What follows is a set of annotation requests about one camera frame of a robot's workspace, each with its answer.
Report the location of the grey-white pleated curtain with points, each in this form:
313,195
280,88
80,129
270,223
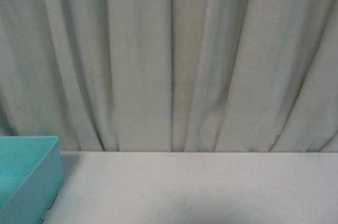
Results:
171,75

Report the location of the turquoise plastic storage bin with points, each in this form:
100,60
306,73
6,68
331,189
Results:
31,175

